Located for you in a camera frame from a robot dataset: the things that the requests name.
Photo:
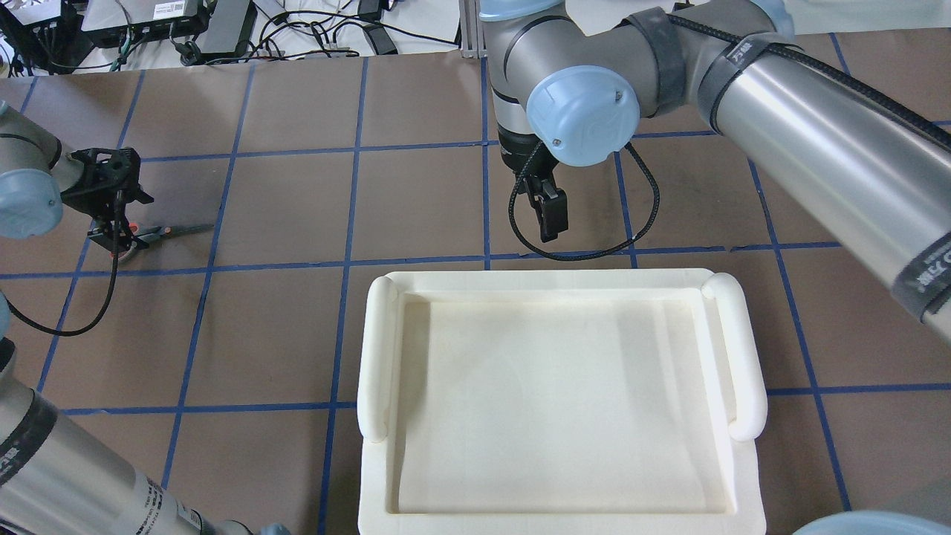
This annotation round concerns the black power adapter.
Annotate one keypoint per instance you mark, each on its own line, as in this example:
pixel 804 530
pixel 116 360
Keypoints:
pixel 228 33

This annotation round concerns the grey orange scissors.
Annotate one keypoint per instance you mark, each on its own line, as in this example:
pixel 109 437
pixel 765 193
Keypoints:
pixel 178 230

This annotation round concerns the aluminium frame post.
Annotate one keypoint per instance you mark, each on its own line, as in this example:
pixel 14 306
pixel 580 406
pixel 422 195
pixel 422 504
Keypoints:
pixel 473 43

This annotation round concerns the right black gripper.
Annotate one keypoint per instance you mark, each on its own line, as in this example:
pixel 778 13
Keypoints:
pixel 514 157

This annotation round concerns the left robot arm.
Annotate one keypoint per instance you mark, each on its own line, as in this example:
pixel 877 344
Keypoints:
pixel 58 478

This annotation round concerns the cream plastic tray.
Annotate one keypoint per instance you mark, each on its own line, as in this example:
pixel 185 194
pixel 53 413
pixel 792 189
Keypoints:
pixel 560 402

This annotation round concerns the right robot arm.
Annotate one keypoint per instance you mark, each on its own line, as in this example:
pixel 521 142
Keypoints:
pixel 853 189

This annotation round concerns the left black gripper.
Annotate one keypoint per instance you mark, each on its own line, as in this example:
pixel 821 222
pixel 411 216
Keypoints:
pixel 110 236

